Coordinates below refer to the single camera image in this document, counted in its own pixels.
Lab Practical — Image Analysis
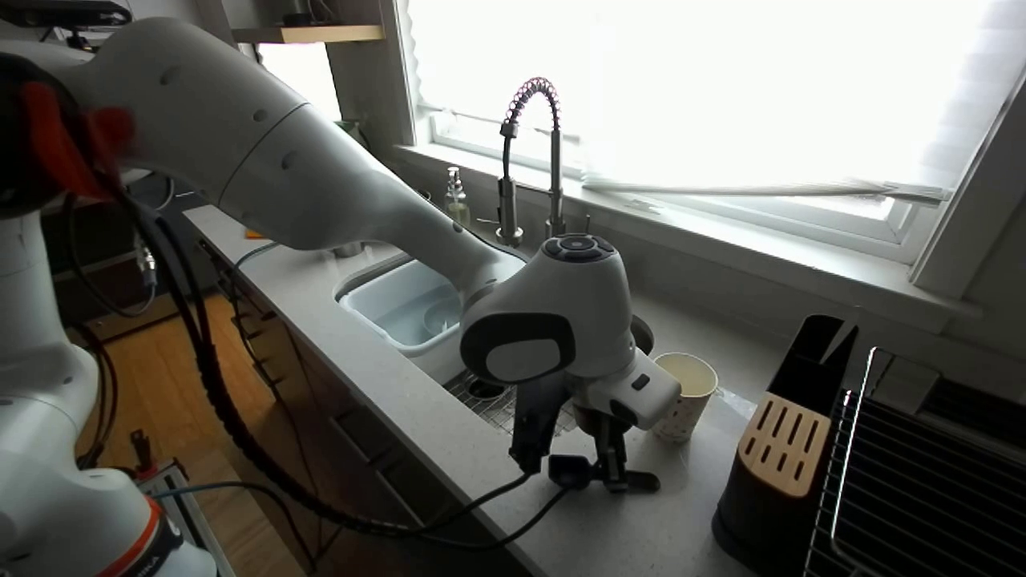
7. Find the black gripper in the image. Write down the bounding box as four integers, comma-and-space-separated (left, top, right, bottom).
574, 400, 640, 489

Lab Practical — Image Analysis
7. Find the white window frame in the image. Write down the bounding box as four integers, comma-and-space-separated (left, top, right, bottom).
390, 0, 1026, 306

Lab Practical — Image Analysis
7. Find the black wire dish rack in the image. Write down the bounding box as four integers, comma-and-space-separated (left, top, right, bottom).
805, 341, 1026, 577

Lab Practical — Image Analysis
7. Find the chrome spring kitchen faucet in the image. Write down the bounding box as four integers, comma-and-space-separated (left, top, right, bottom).
490, 73, 569, 251

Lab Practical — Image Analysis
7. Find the stainless steel sink basin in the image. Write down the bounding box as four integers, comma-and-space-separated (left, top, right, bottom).
333, 247, 656, 434

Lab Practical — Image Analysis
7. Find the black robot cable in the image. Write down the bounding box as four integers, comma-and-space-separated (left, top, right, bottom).
113, 200, 583, 556

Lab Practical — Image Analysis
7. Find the white plastic dish tub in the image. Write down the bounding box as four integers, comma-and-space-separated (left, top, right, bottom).
336, 257, 529, 355

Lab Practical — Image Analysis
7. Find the clear soap pump dispenser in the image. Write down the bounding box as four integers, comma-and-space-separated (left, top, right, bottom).
440, 162, 475, 229

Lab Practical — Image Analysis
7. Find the white paper cup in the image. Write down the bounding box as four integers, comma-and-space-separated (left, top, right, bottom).
646, 349, 722, 448

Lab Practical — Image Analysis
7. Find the white pleated window blind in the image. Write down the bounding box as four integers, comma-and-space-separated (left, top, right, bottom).
574, 0, 1026, 205

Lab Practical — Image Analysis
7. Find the wooden wall shelf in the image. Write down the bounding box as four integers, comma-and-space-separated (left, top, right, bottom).
232, 22, 387, 49

